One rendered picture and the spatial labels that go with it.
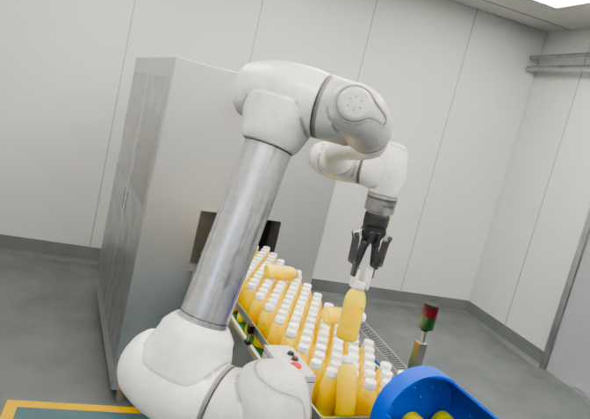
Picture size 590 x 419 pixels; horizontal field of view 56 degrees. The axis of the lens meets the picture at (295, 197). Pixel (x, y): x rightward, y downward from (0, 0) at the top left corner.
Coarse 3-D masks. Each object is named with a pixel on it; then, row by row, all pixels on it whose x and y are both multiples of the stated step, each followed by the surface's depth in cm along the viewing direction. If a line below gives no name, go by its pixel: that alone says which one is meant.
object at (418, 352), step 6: (414, 342) 217; (414, 348) 216; (420, 348) 214; (426, 348) 216; (414, 354) 216; (420, 354) 215; (414, 360) 215; (420, 360) 216; (408, 366) 218; (414, 366) 216
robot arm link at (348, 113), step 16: (336, 80) 105; (320, 96) 104; (336, 96) 100; (352, 96) 99; (368, 96) 99; (320, 112) 104; (336, 112) 100; (352, 112) 99; (368, 112) 99; (384, 112) 103; (320, 128) 106; (336, 128) 103; (352, 128) 101; (368, 128) 101; (384, 128) 105; (352, 144) 108; (368, 144) 107; (384, 144) 113
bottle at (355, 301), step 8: (352, 288) 165; (352, 296) 164; (360, 296) 164; (344, 304) 165; (352, 304) 163; (360, 304) 164; (344, 312) 165; (352, 312) 163; (360, 312) 164; (344, 320) 164; (352, 320) 163; (360, 320) 165; (344, 328) 164; (352, 328) 164; (344, 336) 164; (352, 336) 164
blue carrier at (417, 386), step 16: (416, 368) 157; (432, 368) 159; (400, 384) 152; (416, 384) 159; (432, 384) 161; (448, 384) 164; (384, 400) 152; (400, 400) 158; (416, 400) 160; (432, 400) 163; (448, 400) 165; (464, 400) 158; (384, 416) 150; (400, 416) 159; (464, 416) 160; (480, 416) 153; (496, 416) 141
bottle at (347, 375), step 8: (344, 368) 174; (352, 368) 175; (344, 376) 173; (352, 376) 173; (336, 384) 176; (344, 384) 173; (352, 384) 173; (336, 392) 174; (344, 392) 172; (352, 392) 172; (336, 400) 173; (344, 400) 172; (352, 400) 172; (336, 408) 173; (344, 408) 171; (352, 408) 171
